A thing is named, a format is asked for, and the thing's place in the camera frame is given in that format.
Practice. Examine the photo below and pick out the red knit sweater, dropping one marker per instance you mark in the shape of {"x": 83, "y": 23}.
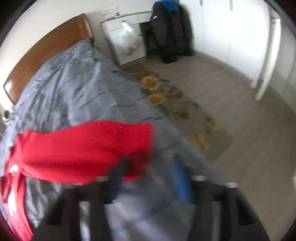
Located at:
{"x": 76, "y": 155}

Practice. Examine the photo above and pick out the white dresser cabinet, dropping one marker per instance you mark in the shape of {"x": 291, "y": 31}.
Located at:
{"x": 113, "y": 27}

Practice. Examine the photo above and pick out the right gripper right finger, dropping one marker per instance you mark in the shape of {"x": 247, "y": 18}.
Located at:
{"x": 220, "y": 211}

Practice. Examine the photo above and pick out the sunflower floor rug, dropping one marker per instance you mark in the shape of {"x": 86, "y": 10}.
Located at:
{"x": 198, "y": 127}

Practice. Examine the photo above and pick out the small bottle on dresser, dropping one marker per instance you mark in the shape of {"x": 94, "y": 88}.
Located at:
{"x": 116, "y": 12}

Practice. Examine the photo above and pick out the brown wooden headboard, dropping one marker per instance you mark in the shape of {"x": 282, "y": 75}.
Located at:
{"x": 58, "y": 40}

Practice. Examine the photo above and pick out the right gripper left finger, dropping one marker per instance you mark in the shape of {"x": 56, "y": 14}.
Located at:
{"x": 62, "y": 221}

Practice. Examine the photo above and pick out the white plastic bag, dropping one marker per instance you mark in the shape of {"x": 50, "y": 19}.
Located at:
{"x": 129, "y": 40}

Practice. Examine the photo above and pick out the grey plaid bed duvet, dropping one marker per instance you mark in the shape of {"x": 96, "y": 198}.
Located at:
{"x": 80, "y": 85}

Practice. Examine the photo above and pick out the black and blue jacket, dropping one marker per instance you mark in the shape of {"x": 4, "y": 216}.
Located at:
{"x": 168, "y": 31}

